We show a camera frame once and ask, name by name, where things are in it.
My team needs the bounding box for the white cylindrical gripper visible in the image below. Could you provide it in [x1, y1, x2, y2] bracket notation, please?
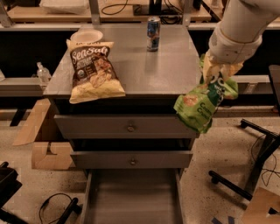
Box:
[202, 24, 263, 84]

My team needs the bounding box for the green rice chip bag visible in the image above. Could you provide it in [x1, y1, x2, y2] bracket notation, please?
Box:
[173, 54, 238, 133]

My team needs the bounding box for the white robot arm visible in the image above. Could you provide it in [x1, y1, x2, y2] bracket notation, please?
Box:
[202, 0, 280, 83]

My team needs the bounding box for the grey middle drawer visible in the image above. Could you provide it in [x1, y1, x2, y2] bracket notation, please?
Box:
[71, 150, 193, 169]

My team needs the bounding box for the grey drawer cabinet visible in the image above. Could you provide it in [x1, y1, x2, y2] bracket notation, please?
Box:
[43, 24, 215, 179]

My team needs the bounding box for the yellow sea salt chip bag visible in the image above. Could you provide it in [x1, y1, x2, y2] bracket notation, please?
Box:
[66, 39, 125, 104]

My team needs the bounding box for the grey top drawer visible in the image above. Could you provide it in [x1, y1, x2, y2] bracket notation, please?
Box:
[54, 115, 200, 139]

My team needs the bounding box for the grey open bottom drawer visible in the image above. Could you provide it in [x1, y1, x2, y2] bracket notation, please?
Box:
[80, 169, 186, 224]

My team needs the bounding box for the blue drink can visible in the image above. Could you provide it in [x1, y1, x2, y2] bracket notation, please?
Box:
[147, 17, 161, 52]

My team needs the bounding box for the black rolling stand base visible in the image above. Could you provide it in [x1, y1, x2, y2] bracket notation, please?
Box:
[208, 65, 280, 200]

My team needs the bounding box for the white paper bowl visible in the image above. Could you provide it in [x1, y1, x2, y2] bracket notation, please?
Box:
[70, 29, 103, 43]

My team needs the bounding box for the cardboard box bottom right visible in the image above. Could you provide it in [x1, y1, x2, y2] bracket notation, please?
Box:
[241, 187, 280, 224]

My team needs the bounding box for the clear sanitizer bottle left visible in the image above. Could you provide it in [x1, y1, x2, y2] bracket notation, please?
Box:
[37, 62, 52, 86]

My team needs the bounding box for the brown cardboard box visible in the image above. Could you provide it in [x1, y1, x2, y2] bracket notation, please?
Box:
[13, 98, 74, 171]

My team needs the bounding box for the black chair base left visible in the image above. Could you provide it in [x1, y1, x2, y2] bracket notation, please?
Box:
[0, 162, 81, 224]

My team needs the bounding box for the black cable on floor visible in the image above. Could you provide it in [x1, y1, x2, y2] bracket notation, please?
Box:
[38, 192, 74, 224]

